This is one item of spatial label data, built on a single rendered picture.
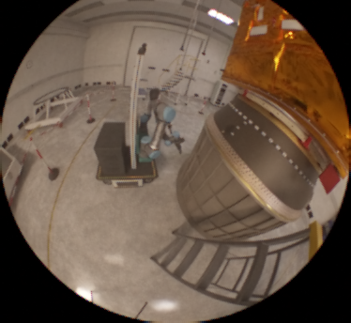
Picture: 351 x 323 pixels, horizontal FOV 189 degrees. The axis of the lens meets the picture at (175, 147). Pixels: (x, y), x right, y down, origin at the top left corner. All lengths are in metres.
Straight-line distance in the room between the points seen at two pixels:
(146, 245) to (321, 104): 2.17
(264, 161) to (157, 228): 1.50
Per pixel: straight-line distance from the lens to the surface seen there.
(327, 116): 0.91
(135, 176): 1.56
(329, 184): 0.96
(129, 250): 1.67
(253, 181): 0.88
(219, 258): 0.89
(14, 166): 3.38
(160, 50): 8.18
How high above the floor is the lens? 1.64
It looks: 39 degrees down
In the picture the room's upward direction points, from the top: 18 degrees clockwise
